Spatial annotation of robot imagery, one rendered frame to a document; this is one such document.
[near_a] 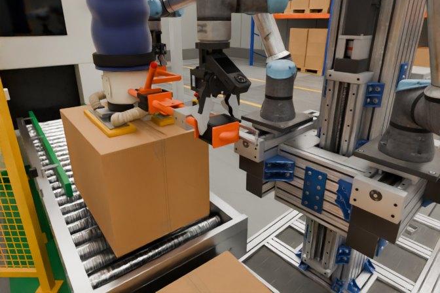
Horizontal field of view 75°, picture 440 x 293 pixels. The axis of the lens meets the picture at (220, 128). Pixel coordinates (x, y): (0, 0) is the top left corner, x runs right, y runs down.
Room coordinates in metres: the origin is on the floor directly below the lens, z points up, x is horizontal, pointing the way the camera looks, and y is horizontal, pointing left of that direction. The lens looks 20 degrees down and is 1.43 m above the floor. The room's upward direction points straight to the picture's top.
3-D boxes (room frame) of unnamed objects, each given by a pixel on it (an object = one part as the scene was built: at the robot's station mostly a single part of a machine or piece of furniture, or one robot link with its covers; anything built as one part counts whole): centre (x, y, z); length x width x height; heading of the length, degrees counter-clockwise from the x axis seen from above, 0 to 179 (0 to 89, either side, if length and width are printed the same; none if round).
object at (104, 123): (1.07, 0.44, 1.07); 0.34 x 0.10 x 0.05; 37
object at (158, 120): (1.19, 0.29, 1.07); 0.34 x 0.10 x 0.05; 37
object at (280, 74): (1.20, -0.25, 1.20); 0.13 x 0.12 x 0.14; 163
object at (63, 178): (1.90, 1.30, 0.60); 1.60 x 0.11 x 0.09; 38
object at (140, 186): (1.14, 0.38, 0.85); 0.60 x 0.40 x 0.40; 38
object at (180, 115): (0.76, 0.09, 1.17); 0.07 x 0.07 x 0.04; 37
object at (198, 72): (0.68, 0.02, 1.32); 0.09 x 0.08 x 0.12; 37
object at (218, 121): (0.65, 0.01, 1.18); 0.08 x 0.07 x 0.05; 37
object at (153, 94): (0.93, 0.22, 1.18); 0.10 x 0.08 x 0.06; 127
